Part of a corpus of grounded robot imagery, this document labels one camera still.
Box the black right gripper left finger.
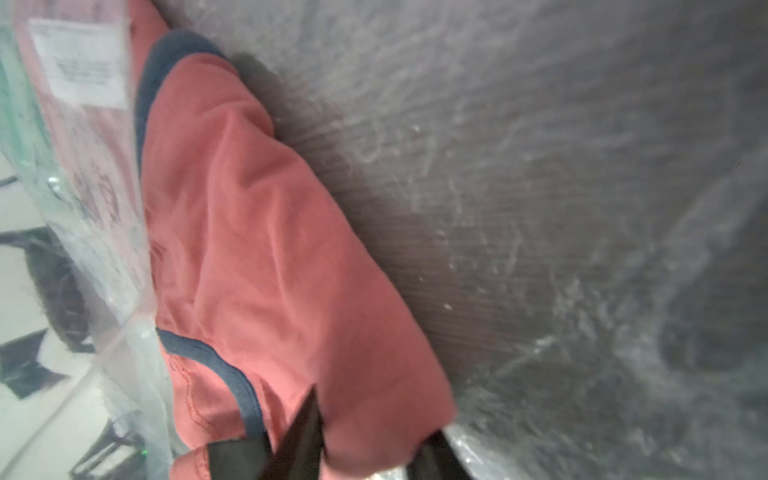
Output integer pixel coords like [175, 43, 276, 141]
[259, 387, 324, 480]

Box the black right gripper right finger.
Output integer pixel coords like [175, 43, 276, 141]
[406, 430, 472, 480]

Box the red tank top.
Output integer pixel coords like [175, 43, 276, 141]
[10, 1, 456, 479]

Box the clear plastic vacuum bag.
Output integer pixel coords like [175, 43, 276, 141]
[1, 1, 767, 479]

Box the green folded garment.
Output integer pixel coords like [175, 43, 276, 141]
[1, 27, 52, 184]

